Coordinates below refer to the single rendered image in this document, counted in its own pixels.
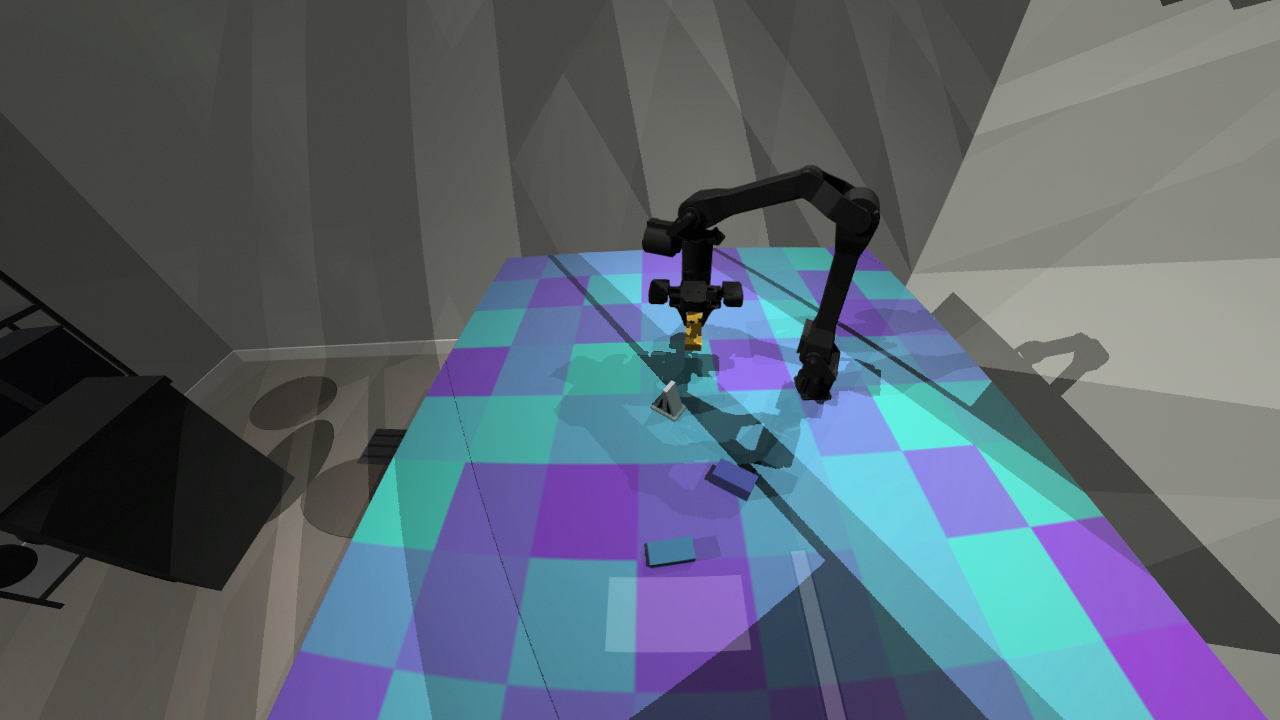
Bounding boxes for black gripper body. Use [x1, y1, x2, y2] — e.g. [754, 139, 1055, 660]
[648, 263, 744, 307]

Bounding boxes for teal rectangular bar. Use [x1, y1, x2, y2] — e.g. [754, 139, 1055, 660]
[646, 536, 696, 568]

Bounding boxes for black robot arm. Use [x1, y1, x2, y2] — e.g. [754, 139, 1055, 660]
[643, 165, 881, 400]

